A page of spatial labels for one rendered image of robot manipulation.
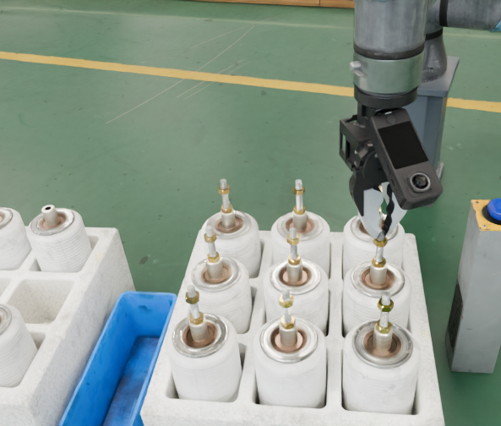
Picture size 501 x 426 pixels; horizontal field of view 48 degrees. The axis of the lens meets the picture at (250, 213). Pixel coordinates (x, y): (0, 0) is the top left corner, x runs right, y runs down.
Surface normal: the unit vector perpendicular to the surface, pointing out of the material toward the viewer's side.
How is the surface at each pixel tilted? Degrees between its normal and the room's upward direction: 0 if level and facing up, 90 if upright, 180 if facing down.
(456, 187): 0
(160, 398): 0
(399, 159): 32
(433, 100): 90
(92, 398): 88
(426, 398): 0
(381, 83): 90
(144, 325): 88
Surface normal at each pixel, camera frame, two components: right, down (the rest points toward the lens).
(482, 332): -0.13, 0.60
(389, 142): 0.02, -0.37
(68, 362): 0.99, 0.01
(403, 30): 0.16, 0.58
